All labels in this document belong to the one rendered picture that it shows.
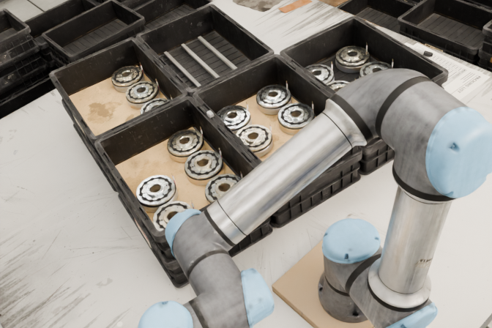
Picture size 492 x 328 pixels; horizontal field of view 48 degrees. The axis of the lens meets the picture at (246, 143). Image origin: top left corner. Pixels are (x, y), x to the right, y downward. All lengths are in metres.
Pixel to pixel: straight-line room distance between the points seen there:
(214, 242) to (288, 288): 0.52
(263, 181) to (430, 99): 0.27
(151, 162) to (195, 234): 0.71
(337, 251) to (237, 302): 0.38
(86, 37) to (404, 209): 2.19
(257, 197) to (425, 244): 0.29
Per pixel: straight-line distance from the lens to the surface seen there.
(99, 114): 1.78
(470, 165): 0.82
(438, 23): 2.83
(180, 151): 1.53
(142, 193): 1.45
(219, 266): 0.85
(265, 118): 1.62
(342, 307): 1.29
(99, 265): 1.56
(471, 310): 1.41
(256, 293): 0.82
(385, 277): 1.06
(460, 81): 1.96
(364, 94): 0.87
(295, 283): 1.38
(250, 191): 0.87
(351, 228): 1.18
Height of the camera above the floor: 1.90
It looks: 44 degrees down
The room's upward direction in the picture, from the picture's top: 10 degrees counter-clockwise
